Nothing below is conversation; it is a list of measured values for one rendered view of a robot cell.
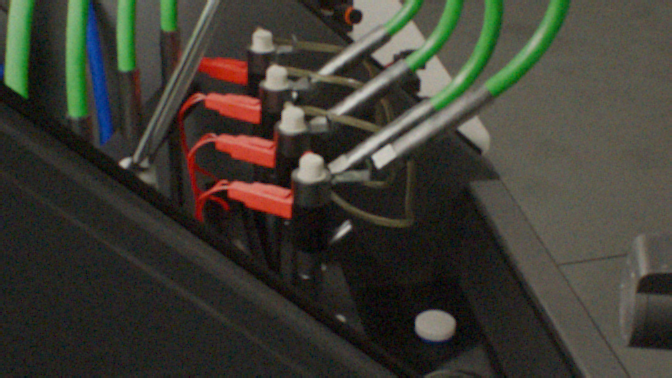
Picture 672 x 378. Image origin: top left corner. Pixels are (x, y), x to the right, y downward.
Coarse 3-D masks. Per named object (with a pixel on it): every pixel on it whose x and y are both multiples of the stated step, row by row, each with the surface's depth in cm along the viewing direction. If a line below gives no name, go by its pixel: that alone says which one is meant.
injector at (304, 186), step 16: (304, 192) 91; (320, 192) 91; (304, 208) 92; (320, 208) 92; (304, 224) 92; (320, 224) 92; (352, 224) 95; (304, 240) 93; (320, 240) 93; (336, 240) 94; (304, 256) 94; (320, 256) 94; (304, 272) 95; (320, 272) 95; (304, 288) 95; (320, 288) 96; (320, 304) 97
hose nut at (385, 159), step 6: (390, 144) 93; (384, 150) 92; (390, 150) 92; (372, 156) 92; (378, 156) 92; (384, 156) 92; (390, 156) 91; (396, 156) 91; (378, 162) 92; (384, 162) 91; (390, 162) 91; (396, 162) 91; (378, 168) 92; (384, 168) 92; (390, 168) 92; (396, 168) 92; (384, 174) 92; (390, 174) 92
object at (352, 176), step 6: (336, 174) 92; (342, 174) 92; (348, 174) 92; (354, 174) 93; (360, 174) 93; (330, 180) 91; (336, 180) 92; (342, 180) 92; (348, 180) 92; (354, 180) 92; (360, 180) 92; (366, 180) 92
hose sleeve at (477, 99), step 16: (464, 96) 91; (480, 96) 90; (448, 112) 91; (464, 112) 91; (480, 112) 91; (416, 128) 92; (432, 128) 91; (448, 128) 91; (400, 144) 91; (416, 144) 91; (432, 144) 92; (400, 160) 92
